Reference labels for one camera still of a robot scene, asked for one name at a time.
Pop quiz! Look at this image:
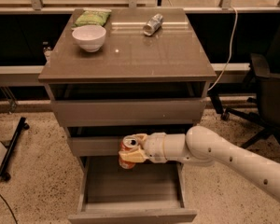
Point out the white ceramic bowl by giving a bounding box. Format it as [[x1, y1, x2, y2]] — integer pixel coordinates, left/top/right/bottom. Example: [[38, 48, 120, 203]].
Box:
[[72, 25, 106, 52]]

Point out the green chip bag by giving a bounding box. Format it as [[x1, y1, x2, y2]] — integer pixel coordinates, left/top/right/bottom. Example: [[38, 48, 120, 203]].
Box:
[[72, 10, 111, 28]]

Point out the grey open bottom drawer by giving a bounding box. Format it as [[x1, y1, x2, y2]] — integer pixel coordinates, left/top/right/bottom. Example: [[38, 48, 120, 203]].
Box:
[[68, 156, 197, 224]]

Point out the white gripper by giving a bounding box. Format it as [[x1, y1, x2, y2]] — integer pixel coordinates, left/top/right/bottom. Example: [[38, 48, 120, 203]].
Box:
[[119, 133, 167, 163]]

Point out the black floor cable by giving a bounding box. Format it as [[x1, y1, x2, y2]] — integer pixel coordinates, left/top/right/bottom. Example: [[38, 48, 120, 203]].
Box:
[[0, 183, 20, 224]]

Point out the black office chair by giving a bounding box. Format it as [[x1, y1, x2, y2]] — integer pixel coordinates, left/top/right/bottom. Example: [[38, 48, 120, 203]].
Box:
[[221, 25, 280, 148]]

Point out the grey middle drawer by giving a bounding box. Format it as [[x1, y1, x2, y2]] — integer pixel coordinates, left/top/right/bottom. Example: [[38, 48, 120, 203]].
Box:
[[67, 134, 196, 158]]

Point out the silver can lying down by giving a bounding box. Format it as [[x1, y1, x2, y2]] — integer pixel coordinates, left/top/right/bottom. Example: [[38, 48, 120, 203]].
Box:
[[143, 13, 163, 36]]

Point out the grey top drawer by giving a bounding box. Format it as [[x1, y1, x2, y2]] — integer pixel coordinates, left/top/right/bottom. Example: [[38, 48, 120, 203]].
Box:
[[51, 99, 205, 127]]

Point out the black wheeled stand base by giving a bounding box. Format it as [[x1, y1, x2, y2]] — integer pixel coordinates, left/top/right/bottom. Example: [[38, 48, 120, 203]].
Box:
[[0, 117, 30, 182]]

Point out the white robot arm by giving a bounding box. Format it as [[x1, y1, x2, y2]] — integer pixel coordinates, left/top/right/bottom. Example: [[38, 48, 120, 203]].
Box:
[[119, 126, 280, 202]]

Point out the red coke can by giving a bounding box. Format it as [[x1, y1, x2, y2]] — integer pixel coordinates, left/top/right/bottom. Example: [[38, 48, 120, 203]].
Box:
[[119, 136, 139, 169]]

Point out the grey drawer cabinet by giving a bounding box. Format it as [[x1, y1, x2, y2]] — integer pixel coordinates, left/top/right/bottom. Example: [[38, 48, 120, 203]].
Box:
[[37, 7, 218, 224]]

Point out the white hanging cable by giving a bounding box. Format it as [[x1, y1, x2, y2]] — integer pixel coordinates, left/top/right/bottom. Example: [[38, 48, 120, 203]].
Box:
[[207, 7, 239, 92]]

